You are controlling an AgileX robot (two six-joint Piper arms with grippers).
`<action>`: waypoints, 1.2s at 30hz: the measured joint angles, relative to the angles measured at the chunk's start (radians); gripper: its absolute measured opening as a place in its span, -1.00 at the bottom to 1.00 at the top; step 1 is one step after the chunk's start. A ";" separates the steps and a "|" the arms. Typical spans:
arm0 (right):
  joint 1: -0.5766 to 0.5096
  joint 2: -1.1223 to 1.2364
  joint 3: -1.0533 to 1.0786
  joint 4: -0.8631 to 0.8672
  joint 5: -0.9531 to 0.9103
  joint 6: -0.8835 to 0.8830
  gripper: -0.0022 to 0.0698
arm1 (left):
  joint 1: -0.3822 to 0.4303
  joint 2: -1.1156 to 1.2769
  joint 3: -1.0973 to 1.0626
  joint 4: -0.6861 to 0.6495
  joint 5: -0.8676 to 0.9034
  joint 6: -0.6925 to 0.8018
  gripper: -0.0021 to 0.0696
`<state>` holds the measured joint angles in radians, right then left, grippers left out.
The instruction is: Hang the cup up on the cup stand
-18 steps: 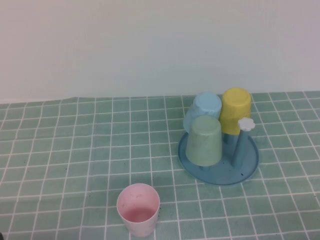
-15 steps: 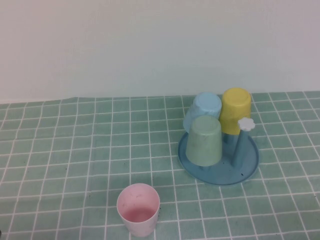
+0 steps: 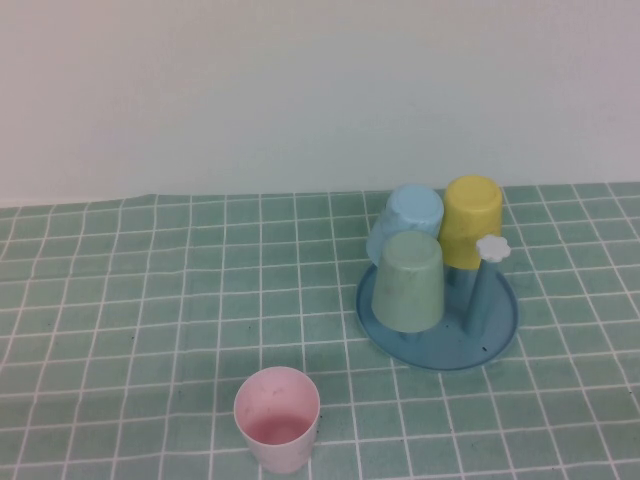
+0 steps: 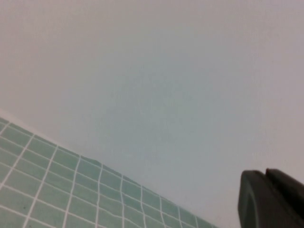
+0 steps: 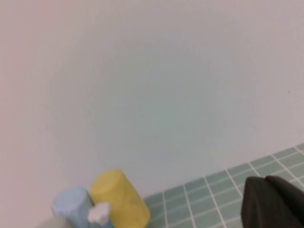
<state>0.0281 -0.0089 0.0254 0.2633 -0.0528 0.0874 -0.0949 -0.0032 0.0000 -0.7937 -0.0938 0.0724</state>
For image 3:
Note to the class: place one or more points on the pink plastic cup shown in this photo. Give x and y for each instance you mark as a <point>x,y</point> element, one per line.
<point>280,445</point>

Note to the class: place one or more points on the light blue plastic cup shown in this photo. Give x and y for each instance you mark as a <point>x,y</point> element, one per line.
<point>405,210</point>

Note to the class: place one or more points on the green plastic cup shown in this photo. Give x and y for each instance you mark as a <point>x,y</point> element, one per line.
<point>407,285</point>

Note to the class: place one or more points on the yellow plastic cup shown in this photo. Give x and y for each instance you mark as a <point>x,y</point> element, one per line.
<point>470,220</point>

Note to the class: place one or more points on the blue cup stand with pegs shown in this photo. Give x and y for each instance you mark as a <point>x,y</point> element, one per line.
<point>450,350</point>

